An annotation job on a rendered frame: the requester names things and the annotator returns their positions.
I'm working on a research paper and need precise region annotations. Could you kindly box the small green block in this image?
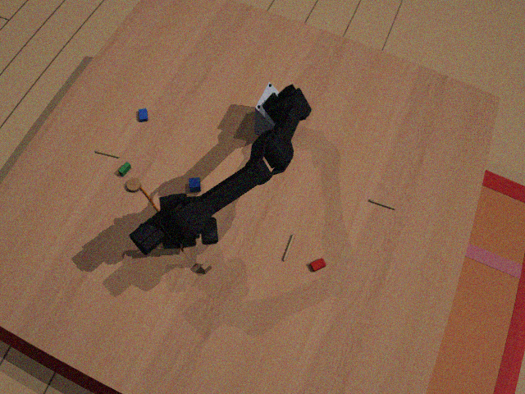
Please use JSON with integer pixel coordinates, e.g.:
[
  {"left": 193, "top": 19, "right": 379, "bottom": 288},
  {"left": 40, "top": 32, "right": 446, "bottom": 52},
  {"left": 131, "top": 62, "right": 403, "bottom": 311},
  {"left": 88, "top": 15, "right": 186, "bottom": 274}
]
[{"left": 118, "top": 162, "right": 131, "bottom": 177}]

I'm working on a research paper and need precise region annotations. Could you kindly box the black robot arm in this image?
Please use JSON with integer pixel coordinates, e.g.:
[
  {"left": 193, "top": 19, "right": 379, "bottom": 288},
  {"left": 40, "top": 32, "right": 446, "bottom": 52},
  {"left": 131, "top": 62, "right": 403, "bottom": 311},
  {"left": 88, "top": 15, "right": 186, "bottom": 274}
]
[{"left": 129, "top": 84, "right": 312, "bottom": 255}]

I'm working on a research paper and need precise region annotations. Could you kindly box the small red block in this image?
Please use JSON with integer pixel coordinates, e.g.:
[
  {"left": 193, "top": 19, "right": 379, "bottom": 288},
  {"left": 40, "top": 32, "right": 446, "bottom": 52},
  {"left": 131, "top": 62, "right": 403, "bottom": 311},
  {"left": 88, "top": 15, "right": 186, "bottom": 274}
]
[{"left": 310, "top": 258, "right": 326, "bottom": 272}]

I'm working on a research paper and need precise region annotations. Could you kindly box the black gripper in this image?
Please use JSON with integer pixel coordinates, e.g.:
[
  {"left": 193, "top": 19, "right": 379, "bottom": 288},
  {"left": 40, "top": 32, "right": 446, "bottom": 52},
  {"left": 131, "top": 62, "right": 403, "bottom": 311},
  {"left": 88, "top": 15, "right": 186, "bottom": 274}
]
[{"left": 162, "top": 218, "right": 218, "bottom": 249}]

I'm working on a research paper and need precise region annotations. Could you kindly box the round wooden button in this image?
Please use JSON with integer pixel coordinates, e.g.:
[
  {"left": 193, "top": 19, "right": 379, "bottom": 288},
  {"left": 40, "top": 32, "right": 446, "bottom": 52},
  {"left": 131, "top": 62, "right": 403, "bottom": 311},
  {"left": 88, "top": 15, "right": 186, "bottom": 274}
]
[{"left": 126, "top": 177, "right": 141, "bottom": 192}]

